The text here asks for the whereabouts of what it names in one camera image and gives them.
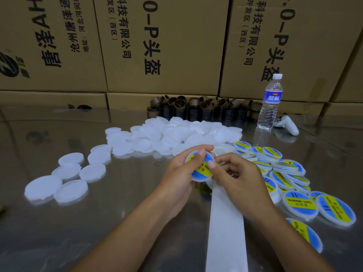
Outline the person's right hand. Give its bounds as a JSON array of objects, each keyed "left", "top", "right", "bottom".
[{"left": 207, "top": 153, "right": 280, "bottom": 226}]

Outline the person's left hand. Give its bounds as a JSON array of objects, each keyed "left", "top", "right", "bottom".
[{"left": 154, "top": 145, "right": 215, "bottom": 220}]

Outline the pile of white plastic lids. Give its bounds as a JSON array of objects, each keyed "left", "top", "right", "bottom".
[{"left": 24, "top": 116, "right": 244, "bottom": 206}]

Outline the sticker roll with backing strip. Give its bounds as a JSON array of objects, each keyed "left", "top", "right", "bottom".
[{"left": 205, "top": 184, "right": 249, "bottom": 272}]

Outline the person's right forearm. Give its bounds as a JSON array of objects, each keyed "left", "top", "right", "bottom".
[{"left": 256, "top": 208, "right": 335, "bottom": 272}]

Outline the person's left forearm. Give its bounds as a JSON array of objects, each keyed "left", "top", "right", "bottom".
[{"left": 71, "top": 198, "right": 175, "bottom": 272}]

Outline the white handheld controller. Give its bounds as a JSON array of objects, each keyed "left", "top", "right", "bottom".
[{"left": 275, "top": 115, "right": 299, "bottom": 136}]

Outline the row of dark cardboard tubes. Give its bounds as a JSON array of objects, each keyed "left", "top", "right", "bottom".
[{"left": 146, "top": 96, "right": 264, "bottom": 122}]

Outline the clear plastic water bottle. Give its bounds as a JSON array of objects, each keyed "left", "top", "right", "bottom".
[{"left": 257, "top": 73, "right": 284, "bottom": 131}]

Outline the stack of brown cardboard boxes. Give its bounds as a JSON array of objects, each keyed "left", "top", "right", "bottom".
[{"left": 0, "top": 0, "right": 363, "bottom": 118}]

